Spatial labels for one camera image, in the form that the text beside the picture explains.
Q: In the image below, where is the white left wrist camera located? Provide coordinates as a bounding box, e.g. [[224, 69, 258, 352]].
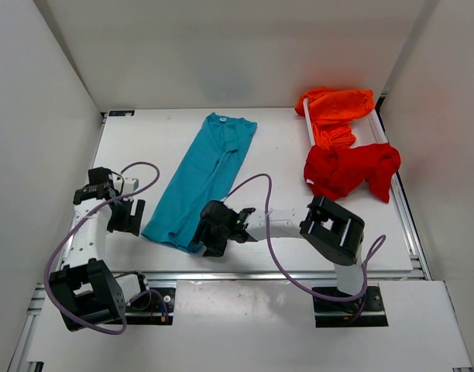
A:
[[114, 176, 139, 195]]

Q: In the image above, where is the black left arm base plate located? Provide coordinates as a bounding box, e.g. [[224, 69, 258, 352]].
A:
[[118, 276, 176, 326]]

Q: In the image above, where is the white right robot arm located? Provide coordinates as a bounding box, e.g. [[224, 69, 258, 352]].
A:
[[189, 197, 367, 302]]

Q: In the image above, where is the orange t shirt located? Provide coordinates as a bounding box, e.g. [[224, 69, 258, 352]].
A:
[[294, 87, 375, 150]]

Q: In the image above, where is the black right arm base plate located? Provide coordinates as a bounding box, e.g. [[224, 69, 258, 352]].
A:
[[313, 286, 388, 329]]

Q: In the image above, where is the white wire rack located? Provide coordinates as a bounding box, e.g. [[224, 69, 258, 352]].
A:
[[303, 97, 400, 195]]

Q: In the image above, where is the dark label sticker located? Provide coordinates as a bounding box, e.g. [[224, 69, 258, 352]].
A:
[[108, 110, 136, 117]]

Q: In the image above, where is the teal t shirt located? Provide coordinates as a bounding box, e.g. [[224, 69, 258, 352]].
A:
[[142, 112, 257, 253]]

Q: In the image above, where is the red t shirt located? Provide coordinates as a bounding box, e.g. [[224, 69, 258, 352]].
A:
[[303, 142, 402, 203]]

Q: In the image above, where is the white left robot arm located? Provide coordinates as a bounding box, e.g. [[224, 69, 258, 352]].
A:
[[50, 167, 148, 325]]

